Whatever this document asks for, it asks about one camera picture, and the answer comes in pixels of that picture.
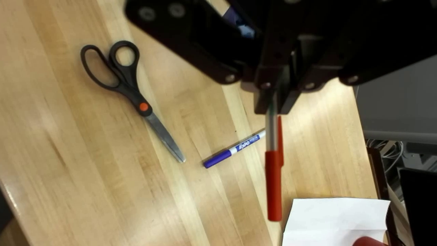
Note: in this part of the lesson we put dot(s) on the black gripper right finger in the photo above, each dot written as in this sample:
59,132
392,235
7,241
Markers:
308,42

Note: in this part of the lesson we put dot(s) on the white paper sheet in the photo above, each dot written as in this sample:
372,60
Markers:
335,221

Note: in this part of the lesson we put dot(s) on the purple white marker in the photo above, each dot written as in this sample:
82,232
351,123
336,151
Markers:
226,153

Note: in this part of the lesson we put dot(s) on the grey metal cabinet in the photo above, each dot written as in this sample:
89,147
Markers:
402,105

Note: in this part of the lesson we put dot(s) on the red pen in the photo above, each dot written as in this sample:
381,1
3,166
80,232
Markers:
273,164

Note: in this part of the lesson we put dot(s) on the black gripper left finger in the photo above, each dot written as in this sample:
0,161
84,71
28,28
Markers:
226,47

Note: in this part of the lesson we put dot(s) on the black handled scissors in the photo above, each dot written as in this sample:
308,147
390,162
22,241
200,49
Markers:
126,83

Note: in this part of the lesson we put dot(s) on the small dark red mug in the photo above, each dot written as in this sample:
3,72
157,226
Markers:
368,240

